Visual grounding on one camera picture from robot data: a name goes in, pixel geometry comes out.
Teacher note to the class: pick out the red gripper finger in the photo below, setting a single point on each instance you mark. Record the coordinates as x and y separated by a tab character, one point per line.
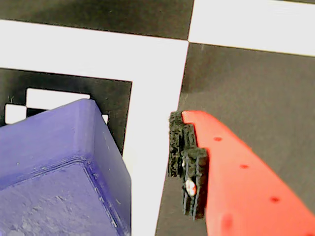
233	177

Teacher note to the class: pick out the blue cube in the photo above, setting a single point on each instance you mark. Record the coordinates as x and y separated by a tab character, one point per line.
49	172

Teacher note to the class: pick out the black white marker board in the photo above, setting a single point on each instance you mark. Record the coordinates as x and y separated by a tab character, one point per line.
246	86

